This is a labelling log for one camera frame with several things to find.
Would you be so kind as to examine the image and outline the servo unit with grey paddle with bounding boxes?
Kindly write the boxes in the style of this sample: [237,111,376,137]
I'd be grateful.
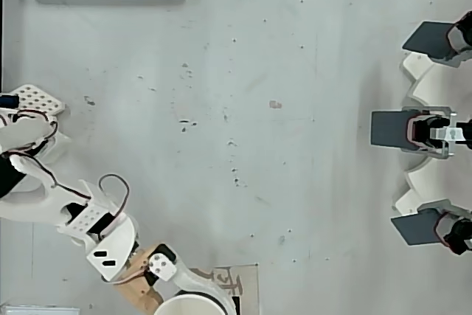
[389,198,472,257]
[400,10,472,69]
[369,105,472,160]

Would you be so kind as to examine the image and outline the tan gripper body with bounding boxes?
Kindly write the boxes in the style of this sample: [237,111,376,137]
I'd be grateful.
[112,243,178,315]

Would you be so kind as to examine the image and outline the white flat box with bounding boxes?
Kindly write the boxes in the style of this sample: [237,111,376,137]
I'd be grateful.
[0,304,82,315]

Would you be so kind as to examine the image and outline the black paper cup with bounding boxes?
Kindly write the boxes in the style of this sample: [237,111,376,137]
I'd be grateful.
[153,291,231,315]

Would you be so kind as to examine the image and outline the printed paper mat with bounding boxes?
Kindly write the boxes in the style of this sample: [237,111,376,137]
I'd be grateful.
[190,263,260,315]

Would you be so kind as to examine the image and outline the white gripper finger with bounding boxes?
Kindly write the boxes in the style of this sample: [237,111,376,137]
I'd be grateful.
[147,253,237,315]

